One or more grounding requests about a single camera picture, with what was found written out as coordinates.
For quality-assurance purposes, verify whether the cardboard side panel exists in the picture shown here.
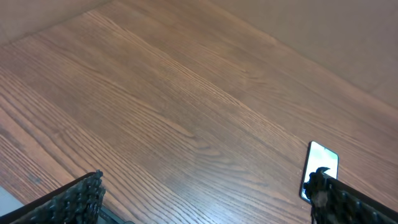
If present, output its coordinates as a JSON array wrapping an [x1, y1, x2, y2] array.
[[1, 0, 110, 45]]

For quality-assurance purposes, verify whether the cardboard backdrop panel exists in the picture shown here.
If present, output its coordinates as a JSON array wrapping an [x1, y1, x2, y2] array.
[[213, 0, 397, 107]]

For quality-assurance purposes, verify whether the blue Samsung Galaxy smartphone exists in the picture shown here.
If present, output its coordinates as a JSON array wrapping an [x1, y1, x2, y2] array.
[[299, 141, 340, 203]]

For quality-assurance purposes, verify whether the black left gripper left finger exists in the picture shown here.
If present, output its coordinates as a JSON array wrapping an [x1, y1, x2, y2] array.
[[1, 170, 106, 224]]

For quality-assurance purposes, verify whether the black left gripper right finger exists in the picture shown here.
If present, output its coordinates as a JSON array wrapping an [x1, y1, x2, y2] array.
[[303, 167, 397, 224]]

